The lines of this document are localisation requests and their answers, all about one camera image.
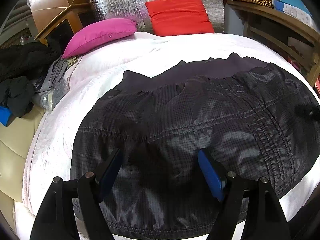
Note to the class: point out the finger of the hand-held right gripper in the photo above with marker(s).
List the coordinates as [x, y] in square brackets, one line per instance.
[303, 110]

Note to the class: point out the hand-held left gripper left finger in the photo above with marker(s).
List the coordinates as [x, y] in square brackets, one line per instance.
[110, 175]

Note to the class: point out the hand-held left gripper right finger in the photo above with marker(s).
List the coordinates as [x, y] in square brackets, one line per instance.
[210, 175]

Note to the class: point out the black quilted jacket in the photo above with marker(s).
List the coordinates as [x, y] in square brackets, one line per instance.
[200, 110]

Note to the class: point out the wooden table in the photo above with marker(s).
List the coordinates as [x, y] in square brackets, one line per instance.
[287, 22]

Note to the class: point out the white printed box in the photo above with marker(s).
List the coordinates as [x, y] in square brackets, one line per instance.
[297, 12]

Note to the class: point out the beige sofa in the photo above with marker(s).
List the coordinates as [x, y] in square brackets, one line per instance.
[15, 150]

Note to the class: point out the grey garment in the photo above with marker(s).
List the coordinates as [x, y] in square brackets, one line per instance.
[50, 80]

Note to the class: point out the white bed blanket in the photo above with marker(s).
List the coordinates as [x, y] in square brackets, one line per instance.
[112, 62]

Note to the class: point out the blue garment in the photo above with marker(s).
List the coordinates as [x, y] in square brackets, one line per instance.
[5, 116]

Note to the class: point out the pink pillow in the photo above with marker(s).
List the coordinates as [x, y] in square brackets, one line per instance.
[97, 33]

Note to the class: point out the pile of black coats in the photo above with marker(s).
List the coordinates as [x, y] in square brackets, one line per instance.
[22, 57]

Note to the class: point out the red pillow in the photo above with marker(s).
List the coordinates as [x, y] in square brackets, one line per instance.
[177, 15]

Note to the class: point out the woven rattan cabinet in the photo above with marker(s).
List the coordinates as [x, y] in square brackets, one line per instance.
[15, 40]

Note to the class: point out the silver foil insulation panel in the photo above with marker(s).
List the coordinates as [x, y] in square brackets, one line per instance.
[112, 0]

